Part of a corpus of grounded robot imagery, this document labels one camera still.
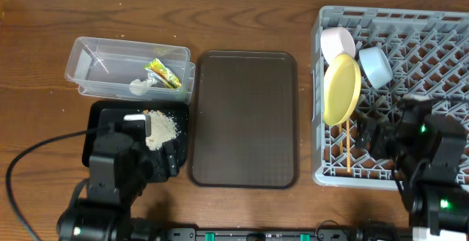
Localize wooden chopstick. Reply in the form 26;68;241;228
346;119;351;173
338;123;344;155

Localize rice food scraps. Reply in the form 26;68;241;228
144;110;180;151

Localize yellow plate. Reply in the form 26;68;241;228
323;54;361;126

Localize light blue bowl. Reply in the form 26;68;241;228
358;47;393;89

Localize green orange snack wrapper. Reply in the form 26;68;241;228
144;59;182;89

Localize pink shallow bowl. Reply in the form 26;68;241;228
320;27;356;64

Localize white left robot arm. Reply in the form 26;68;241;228
56;120;180;240

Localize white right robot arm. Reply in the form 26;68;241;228
355;97;468;240

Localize black waste tray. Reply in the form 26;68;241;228
87;100;189;166

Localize grey dishwasher rack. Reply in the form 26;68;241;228
311;6;468;190

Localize clear plastic waste bin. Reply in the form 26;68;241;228
64;37;196;104

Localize crumpled white tissue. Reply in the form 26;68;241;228
129;77;158;96

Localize dark brown serving tray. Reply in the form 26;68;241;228
188;51;299;190

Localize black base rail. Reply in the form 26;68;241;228
139;220;415;241

